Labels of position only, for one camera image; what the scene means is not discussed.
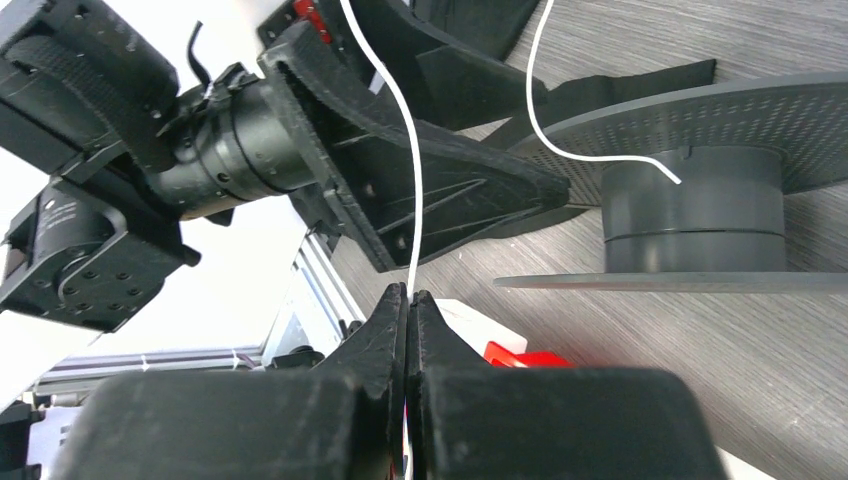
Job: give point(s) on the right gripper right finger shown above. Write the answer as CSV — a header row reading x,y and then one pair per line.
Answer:
x,y
469,419

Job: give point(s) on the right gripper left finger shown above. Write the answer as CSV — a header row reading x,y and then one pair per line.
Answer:
x,y
341,419

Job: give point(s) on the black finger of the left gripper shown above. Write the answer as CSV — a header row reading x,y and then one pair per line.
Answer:
x,y
448,57
368,187

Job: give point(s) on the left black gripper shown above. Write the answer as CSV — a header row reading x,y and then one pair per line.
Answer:
x,y
90,102

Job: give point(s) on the dark grey cable spool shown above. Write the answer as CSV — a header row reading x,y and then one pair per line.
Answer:
x,y
691,184

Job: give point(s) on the red plastic bin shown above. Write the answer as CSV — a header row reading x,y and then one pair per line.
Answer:
x,y
499,356

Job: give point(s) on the black cloth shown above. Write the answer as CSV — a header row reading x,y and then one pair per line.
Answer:
x,y
596,86

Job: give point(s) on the aluminium front rail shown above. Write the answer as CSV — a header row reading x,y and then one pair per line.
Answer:
x,y
318,313

